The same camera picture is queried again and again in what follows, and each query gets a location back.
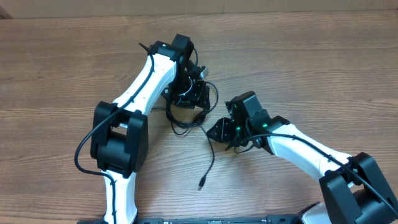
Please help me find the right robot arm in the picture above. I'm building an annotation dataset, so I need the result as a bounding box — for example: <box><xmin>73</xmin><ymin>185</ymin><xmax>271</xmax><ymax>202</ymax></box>
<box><xmin>207</xmin><ymin>91</ymin><xmax>397</xmax><ymax>224</ymax></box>

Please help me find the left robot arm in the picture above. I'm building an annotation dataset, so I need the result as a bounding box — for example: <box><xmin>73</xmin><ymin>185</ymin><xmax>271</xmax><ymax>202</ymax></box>
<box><xmin>86</xmin><ymin>34</ymin><xmax>214</xmax><ymax>223</ymax></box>

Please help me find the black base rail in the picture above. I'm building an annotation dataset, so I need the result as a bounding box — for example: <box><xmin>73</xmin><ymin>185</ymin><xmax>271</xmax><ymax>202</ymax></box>
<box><xmin>77</xmin><ymin>213</ymin><xmax>304</xmax><ymax>224</ymax></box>

